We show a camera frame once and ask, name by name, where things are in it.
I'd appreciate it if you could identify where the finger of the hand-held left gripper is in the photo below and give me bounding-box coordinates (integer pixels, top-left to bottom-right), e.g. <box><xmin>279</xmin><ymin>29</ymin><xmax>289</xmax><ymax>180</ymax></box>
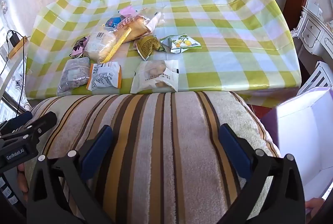
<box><xmin>12</xmin><ymin>112</ymin><xmax>58</xmax><ymax>141</ymax></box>
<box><xmin>0</xmin><ymin>111</ymin><xmax>33</xmax><ymax>133</ymax></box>

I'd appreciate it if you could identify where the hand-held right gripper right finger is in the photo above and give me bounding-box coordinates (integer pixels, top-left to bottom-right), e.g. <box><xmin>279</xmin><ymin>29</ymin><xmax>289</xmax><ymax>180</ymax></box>
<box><xmin>219</xmin><ymin>124</ymin><xmax>306</xmax><ymax>224</ymax></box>

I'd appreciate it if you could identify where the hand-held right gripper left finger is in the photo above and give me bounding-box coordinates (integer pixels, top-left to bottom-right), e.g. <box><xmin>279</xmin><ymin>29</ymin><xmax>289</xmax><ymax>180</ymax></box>
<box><xmin>27</xmin><ymin>125</ymin><xmax>113</xmax><ymax>224</ymax></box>

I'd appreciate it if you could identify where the grey purple snack packet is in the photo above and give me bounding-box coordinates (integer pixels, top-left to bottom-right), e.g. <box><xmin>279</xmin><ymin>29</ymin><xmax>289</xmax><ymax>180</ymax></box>
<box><xmin>57</xmin><ymin>57</ymin><xmax>90</xmax><ymax>96</ymax></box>

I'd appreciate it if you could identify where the purple and white box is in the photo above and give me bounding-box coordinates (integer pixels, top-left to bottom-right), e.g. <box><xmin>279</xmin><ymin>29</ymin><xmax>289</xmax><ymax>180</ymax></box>
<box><xmin>260</xmin><ymin>86</ymin><xmax>333</xmax><ymax>217</ymax></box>

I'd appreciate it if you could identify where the orange and white snack packet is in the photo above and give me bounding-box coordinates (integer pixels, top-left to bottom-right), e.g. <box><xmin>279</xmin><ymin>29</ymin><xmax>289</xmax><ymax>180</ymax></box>
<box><xmin>86</xmin><ymin>61</ymin><xmax>122</xmax><ymax>91</ymax></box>

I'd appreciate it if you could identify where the pink brown snack packet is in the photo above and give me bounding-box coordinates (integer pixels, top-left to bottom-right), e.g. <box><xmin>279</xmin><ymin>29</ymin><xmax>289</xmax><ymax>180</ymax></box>
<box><xmin>69</xmin><ymin>36</ymin><xmax>90</xmax><ymax>58</ymax></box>

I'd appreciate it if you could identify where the white cookie packet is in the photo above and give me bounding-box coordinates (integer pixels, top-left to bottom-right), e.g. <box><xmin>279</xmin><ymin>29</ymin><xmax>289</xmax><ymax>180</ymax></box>
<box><xmin>130</xmin><ymin>60</ymin><xmax>179</xmax><ymax>94</ymax></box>

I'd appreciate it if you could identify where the bun bag with yellow strip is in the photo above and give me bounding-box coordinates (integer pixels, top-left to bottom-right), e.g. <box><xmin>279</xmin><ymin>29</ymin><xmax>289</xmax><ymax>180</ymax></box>
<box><xmin>83</xmin><ymin>27</ymin><xmax>132</xmax><ymax>63</ymax></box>

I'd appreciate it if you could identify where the olive green snack packet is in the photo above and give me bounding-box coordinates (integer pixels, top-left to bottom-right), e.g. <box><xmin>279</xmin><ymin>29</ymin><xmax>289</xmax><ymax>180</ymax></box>
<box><xmin>134</xmin><ymin>35</ymin><xmax>160</xmax><ymax>61</ymax></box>

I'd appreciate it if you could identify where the white green fruit print packet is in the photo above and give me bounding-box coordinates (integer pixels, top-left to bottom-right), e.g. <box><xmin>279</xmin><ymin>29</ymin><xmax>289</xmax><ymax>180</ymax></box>
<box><xmin>160</xmin><ymin>35</ymin><xmax>202</xmax><ymax>54</ymax></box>

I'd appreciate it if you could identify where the blue snack packet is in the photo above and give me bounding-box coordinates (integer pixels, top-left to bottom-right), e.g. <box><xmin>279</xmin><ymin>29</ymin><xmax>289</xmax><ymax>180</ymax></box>
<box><xmin>105</xmin><ymin>16</ymin><xmax>124</xmax><ymax>29</ymax></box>

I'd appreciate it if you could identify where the orange printed bread packet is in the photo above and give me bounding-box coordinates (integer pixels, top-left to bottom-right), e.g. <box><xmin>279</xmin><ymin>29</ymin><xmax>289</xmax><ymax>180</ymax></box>
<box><xmin>114</xmin><ymin>13</ymin><xmax>151</xmax><ymax>44</ymax></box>

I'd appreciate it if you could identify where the person's left hand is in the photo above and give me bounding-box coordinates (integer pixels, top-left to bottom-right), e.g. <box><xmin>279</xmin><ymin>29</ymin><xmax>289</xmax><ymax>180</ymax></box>
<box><xmin>17</xmin><ymin>163</ymin><xmax>30</xmax><ymax>194</ymax></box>

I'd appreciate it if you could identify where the striped beige cushion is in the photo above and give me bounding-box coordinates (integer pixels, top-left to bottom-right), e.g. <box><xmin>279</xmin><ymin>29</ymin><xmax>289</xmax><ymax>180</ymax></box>
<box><xmin>25</xmin><ymin>91</ymin><xmax>281</xmax><ymax>224</ymax></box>

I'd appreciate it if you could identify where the yellow wooden strip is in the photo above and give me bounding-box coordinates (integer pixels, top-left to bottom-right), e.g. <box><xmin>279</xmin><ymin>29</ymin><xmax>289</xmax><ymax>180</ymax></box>
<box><xmin>8</xmin><ymin>36</ymin><xmax>31</xmax><ymax>59</ymax></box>

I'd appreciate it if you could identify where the black charger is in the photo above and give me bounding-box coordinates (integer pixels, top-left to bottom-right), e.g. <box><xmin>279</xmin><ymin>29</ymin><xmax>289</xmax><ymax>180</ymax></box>
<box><xmin>9</xmin><ymin>34</ymin><xmax>21</xmax><ymax>47</ymax></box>

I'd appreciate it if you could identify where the white slatted stool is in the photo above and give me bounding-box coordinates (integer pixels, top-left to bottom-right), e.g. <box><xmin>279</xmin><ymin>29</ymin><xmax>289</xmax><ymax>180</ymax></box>
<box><xmin>297</xmin><ymin>61</ymin><xmax>333</xmax><ymax>96</ymax></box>

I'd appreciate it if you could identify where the green checked tablecloth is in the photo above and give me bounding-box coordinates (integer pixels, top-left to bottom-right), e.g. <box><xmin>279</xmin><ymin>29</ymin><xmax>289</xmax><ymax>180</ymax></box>
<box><xmin>26</xmin><ymin>0</ymin><xmax>302</xmax><ymax>107</ymax></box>

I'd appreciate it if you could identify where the ornate white dressing table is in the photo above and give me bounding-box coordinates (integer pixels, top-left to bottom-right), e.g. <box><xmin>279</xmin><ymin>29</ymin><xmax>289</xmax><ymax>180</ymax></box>
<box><xmin>291</xmin><ymin>3</ymin><xmax>333</xmax><ymax>63</ymax></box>

